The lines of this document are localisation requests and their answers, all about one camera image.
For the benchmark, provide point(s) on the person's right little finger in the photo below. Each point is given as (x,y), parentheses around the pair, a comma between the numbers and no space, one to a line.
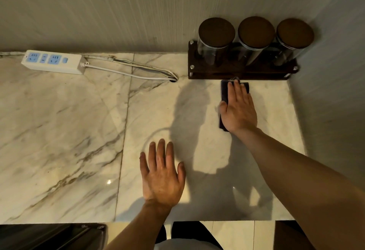
(250,100)

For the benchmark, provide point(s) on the person's right middle finger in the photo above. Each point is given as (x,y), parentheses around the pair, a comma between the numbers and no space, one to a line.
(237,89)

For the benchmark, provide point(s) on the glass jar with brown lid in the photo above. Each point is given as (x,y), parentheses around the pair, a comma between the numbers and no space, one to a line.
(294,33)
(216,34)
(256,33)

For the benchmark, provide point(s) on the person's right forearm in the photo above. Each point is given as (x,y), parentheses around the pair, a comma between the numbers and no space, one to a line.
(299,184)

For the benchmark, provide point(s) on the person's left hand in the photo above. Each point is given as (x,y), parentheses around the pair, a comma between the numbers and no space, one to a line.
(161,181)

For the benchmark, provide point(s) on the dark brown furniture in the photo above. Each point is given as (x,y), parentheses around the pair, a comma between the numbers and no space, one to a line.
(288,237)

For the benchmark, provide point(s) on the person's left middle finger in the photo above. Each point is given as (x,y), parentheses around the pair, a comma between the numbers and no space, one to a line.
(161,152)

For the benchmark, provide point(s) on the person's white shirt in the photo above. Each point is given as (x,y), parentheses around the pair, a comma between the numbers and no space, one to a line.
(184,245)

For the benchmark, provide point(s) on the person's dark trousers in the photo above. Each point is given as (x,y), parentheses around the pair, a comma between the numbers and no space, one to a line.
(185,229)

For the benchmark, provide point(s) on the dark cleaning cloth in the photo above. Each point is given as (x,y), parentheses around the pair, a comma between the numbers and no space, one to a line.
(224,90)

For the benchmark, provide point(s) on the person's right thumb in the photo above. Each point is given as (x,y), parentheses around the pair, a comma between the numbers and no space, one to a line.
(223,108)

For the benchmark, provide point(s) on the person's left little finger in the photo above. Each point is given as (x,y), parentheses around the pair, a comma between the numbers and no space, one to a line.
(143,163)

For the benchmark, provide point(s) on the white power strip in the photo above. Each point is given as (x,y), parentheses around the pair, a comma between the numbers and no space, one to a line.
(52,62)

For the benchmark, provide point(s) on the person's right hand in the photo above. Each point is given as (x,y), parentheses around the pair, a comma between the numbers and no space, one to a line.
(239,113)

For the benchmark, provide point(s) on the dark wooden jar rack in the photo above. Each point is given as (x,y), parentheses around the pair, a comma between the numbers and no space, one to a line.
(219,73)

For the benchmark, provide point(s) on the person's left forearm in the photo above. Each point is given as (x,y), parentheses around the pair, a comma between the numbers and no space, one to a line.
(137,227)

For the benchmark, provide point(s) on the person's left thumb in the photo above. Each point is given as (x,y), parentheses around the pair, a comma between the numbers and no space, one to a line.
(181,172)

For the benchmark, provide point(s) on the black waste bin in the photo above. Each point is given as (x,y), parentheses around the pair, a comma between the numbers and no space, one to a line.
(51,237)

